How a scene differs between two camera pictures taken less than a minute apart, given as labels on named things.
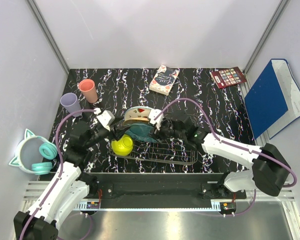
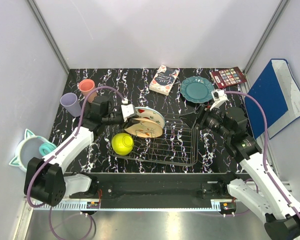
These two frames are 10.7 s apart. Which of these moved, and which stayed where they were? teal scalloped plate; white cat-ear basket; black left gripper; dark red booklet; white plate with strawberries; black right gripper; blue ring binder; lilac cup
Moved: teal scalloped plate; black right gripper; black left gripper
Stayed: lilac cup; dark red booklet; blue ring binder; white plate with strawberries; white cat-ear basket
